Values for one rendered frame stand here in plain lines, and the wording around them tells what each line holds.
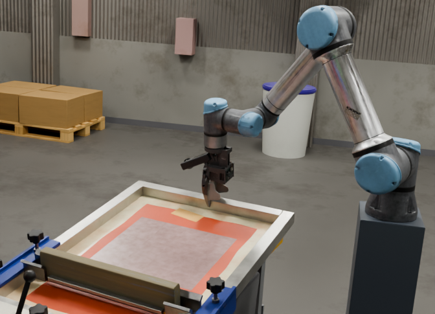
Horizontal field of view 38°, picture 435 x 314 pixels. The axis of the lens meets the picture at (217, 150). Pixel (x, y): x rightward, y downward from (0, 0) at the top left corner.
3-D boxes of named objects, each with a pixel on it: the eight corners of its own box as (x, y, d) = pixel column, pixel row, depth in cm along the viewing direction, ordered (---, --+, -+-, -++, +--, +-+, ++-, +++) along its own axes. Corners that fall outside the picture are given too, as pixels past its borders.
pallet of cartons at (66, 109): (109, 126, 814) (109, 89, 802) (76, 144, 717) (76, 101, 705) (9, 116, 840) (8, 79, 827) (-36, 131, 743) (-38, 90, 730)
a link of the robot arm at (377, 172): (419, 178, 173) (345, -3, 176) (402, 190, 161) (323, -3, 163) (380, 190, 180) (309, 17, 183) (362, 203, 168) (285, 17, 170)
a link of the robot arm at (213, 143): (199, 134, 198) (210, 127, 205) (199, 148, 200) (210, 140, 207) (221, 138, 195) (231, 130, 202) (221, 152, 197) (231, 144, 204)
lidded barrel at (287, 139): (311, 149, 758) (318, 85, 738) (307, 162, 700) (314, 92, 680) (261, 144, 770) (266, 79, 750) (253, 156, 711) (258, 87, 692)
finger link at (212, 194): (217, 212, 204) (219, 184, 202) (201, 208, 206) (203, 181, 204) (221, 209, 207) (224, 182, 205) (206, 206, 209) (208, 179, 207)
